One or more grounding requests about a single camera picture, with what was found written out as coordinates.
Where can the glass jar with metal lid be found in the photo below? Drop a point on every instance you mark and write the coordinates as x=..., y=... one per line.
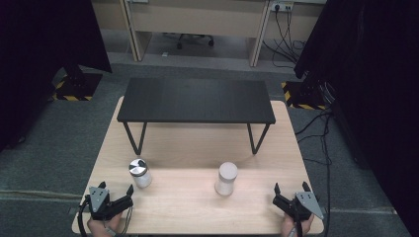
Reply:
x=140, y=173

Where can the person's left hand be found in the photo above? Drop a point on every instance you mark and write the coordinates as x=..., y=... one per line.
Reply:
x=100, y=227

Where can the person's right hand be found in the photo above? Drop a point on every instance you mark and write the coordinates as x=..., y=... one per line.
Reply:
x=294, y=227

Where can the small white floor item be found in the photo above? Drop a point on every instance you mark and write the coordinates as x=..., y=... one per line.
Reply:
x=164, y=54

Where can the black shelf with metal legs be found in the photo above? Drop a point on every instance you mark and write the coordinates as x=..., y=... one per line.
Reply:
x=196, y=100

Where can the black curtain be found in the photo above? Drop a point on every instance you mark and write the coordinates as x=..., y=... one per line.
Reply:
x=39, y=49
x=369, y=82

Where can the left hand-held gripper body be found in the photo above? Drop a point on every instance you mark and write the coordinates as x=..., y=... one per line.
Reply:
x=104, y=204

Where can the white cylindrical jar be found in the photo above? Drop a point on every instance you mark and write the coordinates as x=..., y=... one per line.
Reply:
x=226, y=179

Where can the black office chair base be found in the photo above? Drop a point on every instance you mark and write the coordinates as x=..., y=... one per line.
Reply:
x=194, y=39

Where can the beige office desk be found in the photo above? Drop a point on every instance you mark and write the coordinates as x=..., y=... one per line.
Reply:
x=197, y=19

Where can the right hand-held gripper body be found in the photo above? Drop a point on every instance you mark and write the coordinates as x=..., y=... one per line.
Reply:
x=298, y=205

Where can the white wall power outlet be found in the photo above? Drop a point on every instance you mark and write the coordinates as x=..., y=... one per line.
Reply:
x=282, y=6

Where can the black stand base hazard stripes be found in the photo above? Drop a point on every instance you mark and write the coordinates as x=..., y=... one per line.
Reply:
x=304, y=95
x=77, y=87

